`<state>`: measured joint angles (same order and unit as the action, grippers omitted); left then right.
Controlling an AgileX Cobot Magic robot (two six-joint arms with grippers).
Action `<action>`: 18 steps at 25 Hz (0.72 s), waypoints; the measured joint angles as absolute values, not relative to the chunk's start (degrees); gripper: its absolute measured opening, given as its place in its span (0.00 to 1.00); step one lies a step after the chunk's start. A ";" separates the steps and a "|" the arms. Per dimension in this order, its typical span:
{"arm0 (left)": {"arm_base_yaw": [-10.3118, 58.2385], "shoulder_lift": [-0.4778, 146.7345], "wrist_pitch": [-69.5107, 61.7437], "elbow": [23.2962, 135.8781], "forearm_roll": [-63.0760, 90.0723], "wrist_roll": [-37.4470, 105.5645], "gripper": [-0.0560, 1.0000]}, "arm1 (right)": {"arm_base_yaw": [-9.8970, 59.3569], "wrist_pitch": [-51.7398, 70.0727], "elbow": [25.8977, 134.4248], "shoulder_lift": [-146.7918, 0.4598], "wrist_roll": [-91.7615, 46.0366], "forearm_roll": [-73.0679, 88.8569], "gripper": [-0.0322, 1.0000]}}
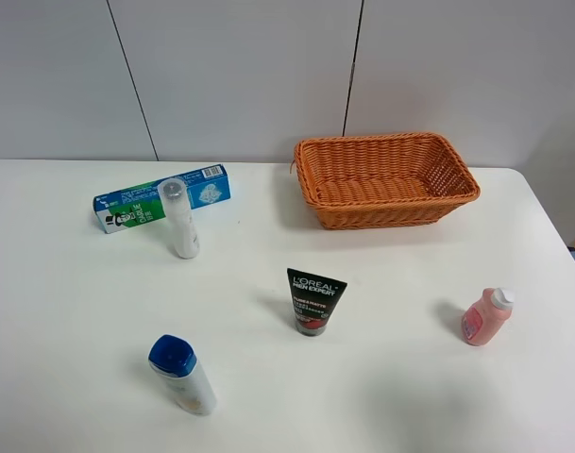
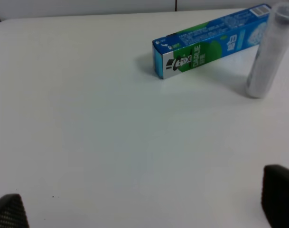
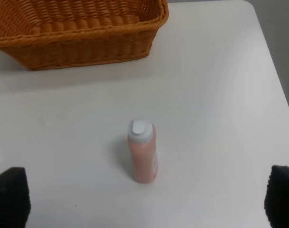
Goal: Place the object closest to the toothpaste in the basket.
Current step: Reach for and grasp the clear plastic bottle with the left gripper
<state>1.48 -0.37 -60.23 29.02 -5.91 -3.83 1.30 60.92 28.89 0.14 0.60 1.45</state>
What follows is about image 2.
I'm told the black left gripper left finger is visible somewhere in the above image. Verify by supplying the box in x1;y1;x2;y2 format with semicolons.
0;193;29;228

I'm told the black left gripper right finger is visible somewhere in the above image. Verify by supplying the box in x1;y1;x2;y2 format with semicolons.
261;164;289;228

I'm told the blue green toothpaste box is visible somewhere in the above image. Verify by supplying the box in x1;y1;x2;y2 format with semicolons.
152;4;271;79

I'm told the silver cylindrical bottle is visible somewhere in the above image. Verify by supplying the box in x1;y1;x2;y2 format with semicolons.
246;2;289;98

